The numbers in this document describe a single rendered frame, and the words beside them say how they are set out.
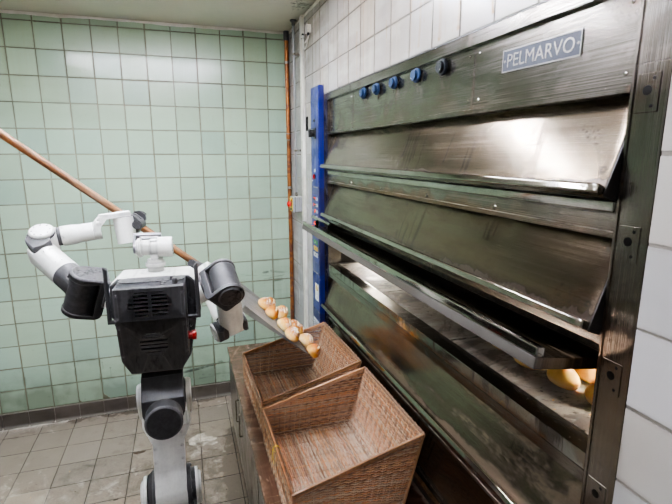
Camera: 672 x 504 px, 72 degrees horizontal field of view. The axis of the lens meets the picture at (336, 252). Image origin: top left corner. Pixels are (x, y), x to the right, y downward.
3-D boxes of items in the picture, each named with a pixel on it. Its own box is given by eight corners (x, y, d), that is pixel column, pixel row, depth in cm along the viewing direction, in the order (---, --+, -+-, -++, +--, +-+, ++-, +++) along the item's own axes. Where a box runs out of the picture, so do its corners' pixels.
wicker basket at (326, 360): (325, 365, 272) (325, 320, 267) (363, 415, 220) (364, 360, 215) (241, 378, 256) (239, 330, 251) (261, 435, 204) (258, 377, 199)
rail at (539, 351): (302, 224, 254) (306, 224, 255) (535, 357, 87) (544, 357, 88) (303, 220, 254) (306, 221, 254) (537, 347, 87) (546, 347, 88)
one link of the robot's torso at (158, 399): (187, 437, 146) (183, 384, 142) (142, 445, 142) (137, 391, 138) (185, 395, 172) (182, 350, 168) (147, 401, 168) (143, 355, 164)
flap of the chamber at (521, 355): (302, 228, 254) (336, 232, 261) (532, 370, 88) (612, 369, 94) (302, 224, 254) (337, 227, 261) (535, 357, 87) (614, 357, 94)
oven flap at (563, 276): (327, 217, 258) (338, 183, 256) (595, 333, 91) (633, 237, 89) (320, 215, 256) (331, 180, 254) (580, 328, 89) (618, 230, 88)
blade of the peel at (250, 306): (240, 310, 190) (244, 305, 190) (226, 278, 241) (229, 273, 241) (307, 353, 203) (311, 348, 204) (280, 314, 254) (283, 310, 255)
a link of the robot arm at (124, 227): (119, 242, 182) (112, 245, 171) (114, 215, 181) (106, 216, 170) (150, 238, 185) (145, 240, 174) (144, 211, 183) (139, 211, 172)
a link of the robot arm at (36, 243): (22, 263, 162) (57, 295, 154) (10, 234, 154) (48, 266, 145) (55, 248, 170) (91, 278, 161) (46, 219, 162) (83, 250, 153)
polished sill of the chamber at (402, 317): (338, 269, 266) (338, 262, 265) (606, 464, 99) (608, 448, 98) (328, 270, 264) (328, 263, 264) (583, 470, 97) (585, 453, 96)
